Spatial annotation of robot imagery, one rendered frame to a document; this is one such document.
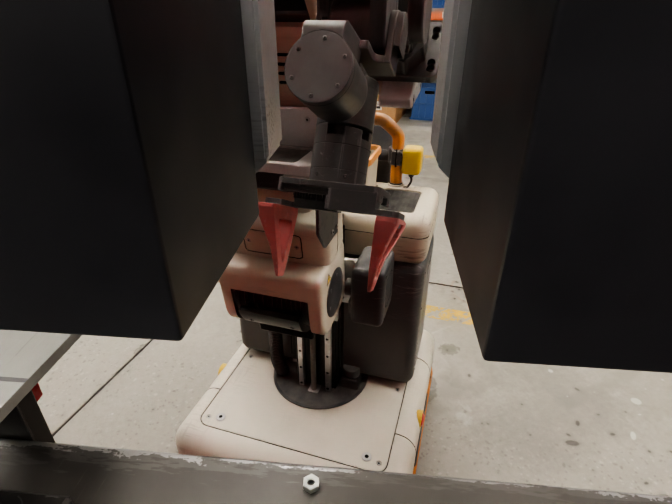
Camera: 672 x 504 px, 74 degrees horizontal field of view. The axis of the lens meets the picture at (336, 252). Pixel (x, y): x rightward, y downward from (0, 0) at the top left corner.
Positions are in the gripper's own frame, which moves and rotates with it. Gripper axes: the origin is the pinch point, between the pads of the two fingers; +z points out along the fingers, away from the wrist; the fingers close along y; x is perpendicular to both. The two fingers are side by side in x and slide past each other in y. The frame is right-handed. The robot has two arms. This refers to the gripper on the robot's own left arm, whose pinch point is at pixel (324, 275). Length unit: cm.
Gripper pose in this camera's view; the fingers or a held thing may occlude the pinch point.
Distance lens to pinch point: 45.0
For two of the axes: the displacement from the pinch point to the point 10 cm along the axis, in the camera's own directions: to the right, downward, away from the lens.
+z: -1.4, 9.9, 0.5
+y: 9.5, 1.4, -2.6
